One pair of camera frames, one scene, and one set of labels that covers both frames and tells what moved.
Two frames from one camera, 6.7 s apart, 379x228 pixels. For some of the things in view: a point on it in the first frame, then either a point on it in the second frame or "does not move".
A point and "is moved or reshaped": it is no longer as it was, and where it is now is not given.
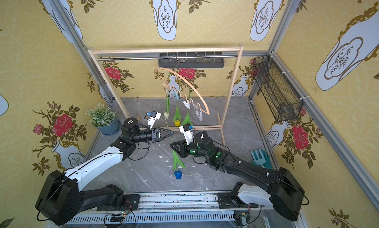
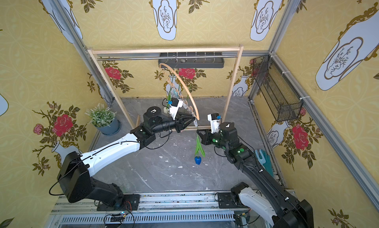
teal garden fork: x=259 y=161 does not move
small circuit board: x=120 y=218 does not move
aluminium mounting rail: x=180 y=209 does not move
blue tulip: x=176 y=160 is moved or reshaped
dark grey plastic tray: x=192 y=62 does not move
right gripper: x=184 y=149 to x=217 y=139
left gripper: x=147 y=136 to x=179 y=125
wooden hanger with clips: x=166 y=83 is moved or reshaped
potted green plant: x=103 y=119 does not move
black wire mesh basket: x=284 y=101 does not move
